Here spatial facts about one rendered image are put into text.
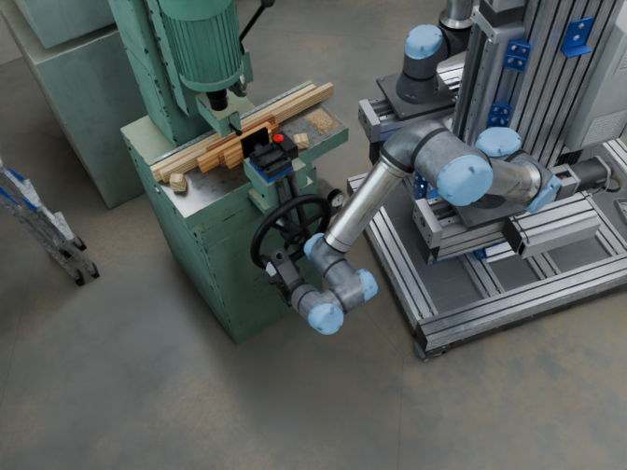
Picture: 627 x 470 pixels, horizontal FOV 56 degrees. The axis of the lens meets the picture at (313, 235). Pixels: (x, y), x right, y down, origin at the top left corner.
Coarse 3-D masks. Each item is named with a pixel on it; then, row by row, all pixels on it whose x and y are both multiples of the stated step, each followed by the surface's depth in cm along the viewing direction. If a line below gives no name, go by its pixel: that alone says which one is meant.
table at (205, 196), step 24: (288, 120) 193; (336, 120) 192; (312, 144) 187; (336, 144) 192; (216, 168) 182; (240, 168) 182; (168, 192) 177; (192, 192) 177; (216, 192) 177; (240, 192) 179; (192, 216) 173
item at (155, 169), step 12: (312, 84) 196; (288, 96) 193; (300, 96) 194; (264, 108) 190; (276, 108) 190; (252, 120) 187; (216, 132) 184; (204, 144) 182; (180, 156) 179; (156, 168) 176; (156, 180) 180
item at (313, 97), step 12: (312, 96) 194; (324, 96) 197; (288, 108) 191; (300, 108) 194; (276, 120) 191; (192, 156) 180; (168, 168) 178; (180, 168) 179; (192, 168) 182; (168, 180) 180
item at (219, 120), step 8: (200, 96) 176; (200, 104) 177; (208, 104) 174; (200, 112) 181; (208, 112) 173; (216, 112) 172; (224, 112) 172; (232, 112) 172; (208, 120) 178; (216, 120) 171; (224, 120) 171; (232, 120) 173; (216, 128) 175; (224, 128) 173; (240, 128) 178
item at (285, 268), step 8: (280, 248) 155; (272, 256) 155; (280, 256) 154; (288, 256) 156; (272, 264) 156; (280, 264) 155; (288, 264) 155; (280, 272) 154; (288, 272) 155; (296, 272) 156; (288, 280) 155; (296, 280) 155; (288, 288) 154
